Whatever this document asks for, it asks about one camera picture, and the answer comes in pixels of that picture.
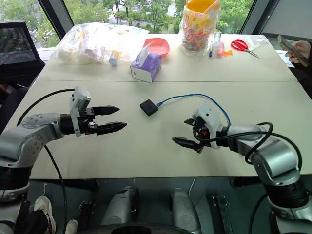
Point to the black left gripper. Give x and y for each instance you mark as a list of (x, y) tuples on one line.
[(87, 120)]

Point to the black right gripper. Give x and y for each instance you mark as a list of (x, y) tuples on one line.
[(201, 130)]

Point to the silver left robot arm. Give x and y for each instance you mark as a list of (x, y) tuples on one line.
[(29, 136)]

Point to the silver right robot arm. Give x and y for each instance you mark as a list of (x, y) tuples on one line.
[(273, 158)]

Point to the black square box with cable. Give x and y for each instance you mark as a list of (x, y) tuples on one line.
[(148, 107)]

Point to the person's hand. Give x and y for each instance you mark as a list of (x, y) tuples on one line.
[(301, 51)]

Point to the blue capped small bottle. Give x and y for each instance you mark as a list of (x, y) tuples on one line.
[(113, 58)]

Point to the purple tissue box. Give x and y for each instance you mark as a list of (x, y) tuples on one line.
[(146, 67)]

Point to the clear bag of white items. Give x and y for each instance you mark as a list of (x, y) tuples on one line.
[(95, 44)]

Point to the silver right robot leg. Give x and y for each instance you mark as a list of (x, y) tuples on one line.
[(184, 212)]

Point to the silver robot leg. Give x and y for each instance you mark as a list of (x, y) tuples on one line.
[(122, 207), (184, 212)]

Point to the blue pen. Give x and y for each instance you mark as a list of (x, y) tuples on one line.
[(210, 50)]

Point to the red plastic bowl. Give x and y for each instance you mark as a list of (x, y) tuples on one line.
[(157, 46)]

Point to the small orange clips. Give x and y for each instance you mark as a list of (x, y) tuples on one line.
[(228, 52)]

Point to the silver left robot leg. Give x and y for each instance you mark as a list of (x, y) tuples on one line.
[(122, 207)]

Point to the pink eraser pack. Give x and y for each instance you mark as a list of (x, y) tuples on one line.
[(220, 48)]

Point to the bag of colourful candy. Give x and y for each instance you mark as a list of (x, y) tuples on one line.
[(198, 26)]

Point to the black office chair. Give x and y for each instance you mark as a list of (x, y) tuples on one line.
[(17, 53)]

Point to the white sneaker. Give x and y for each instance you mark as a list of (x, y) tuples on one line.
[(45, 212), (72, 226)]

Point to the clear plastic sheet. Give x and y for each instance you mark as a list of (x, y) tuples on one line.
[(253, 40)]

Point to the smartphone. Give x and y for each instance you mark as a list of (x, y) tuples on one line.
[(292, 50)]

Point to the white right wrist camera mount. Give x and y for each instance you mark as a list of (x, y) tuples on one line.
[(211, 122)]

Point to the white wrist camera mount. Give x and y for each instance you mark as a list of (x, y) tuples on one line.
[(211, 122), (78, 107)]

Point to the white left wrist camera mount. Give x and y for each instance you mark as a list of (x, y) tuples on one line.
[(78, 107)]

